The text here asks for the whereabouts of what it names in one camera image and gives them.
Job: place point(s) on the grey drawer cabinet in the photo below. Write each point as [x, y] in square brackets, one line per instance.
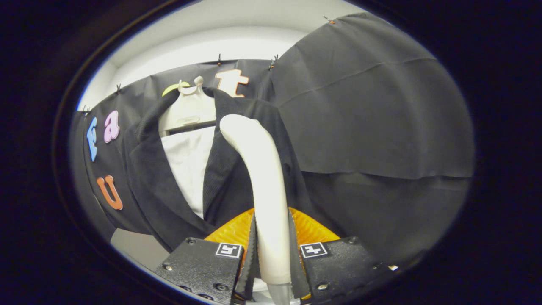
[135, 248]

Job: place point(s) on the white shirt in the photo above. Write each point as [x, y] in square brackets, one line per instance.
[186, 161]

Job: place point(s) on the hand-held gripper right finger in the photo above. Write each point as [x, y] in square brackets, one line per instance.
[338, 264]

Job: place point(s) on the black button jacket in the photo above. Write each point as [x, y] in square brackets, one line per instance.
[152, 182]

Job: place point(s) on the white plastic hanger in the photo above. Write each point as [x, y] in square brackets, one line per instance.
[190, 110]

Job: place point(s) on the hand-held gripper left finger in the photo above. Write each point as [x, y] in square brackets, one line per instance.
[203, 267]

